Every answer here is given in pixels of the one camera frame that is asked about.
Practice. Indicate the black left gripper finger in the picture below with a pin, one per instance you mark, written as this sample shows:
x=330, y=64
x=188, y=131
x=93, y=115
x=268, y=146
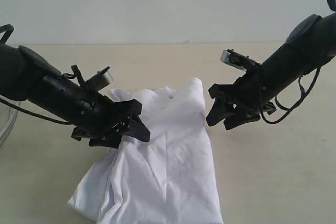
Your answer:
x=131, y=107
x=135, y=128

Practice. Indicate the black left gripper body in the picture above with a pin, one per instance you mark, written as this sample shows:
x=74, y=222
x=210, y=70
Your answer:
x=100, y=125

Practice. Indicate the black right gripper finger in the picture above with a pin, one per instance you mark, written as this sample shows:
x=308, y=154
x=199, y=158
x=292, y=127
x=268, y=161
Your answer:
x=219, y=111
x=223, y=91

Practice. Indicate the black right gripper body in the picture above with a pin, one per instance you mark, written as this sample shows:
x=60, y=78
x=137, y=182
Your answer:
x=247, y=97

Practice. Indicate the white t-shirt red print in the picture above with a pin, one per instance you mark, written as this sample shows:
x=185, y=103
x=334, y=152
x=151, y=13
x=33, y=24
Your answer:
x=170, y=179

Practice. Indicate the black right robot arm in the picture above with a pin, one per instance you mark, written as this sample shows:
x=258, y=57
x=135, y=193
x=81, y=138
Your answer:
x=309, y=46

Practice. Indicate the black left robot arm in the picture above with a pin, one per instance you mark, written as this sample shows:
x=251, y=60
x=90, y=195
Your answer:
x=25, y=75

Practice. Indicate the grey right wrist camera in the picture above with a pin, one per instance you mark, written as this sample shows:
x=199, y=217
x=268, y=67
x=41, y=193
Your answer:
x=238, y=61

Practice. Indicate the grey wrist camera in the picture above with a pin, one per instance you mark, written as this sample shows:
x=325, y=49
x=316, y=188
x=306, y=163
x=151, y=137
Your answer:
x=100, y=80
x=238, y=61

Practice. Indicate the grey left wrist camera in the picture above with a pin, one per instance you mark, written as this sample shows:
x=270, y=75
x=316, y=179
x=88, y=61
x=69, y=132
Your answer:
x=100, y=80

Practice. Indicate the metal wire mesh basket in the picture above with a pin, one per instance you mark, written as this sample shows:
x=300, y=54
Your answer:
x=8, y=118

